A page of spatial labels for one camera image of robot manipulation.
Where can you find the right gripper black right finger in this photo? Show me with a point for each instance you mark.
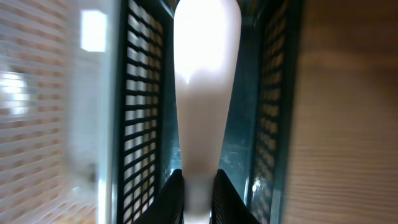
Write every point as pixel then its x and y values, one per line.
pixel 226 205

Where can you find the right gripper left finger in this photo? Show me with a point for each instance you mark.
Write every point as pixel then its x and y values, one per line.
pixel 167 208

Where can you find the white fork group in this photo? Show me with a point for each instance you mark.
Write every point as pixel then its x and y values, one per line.
pixel 206 45

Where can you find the black plastic basket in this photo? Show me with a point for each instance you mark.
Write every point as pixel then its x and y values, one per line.
pixel 256 145

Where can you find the clear plastic basket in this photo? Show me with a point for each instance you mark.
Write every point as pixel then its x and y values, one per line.
pixel 57 88

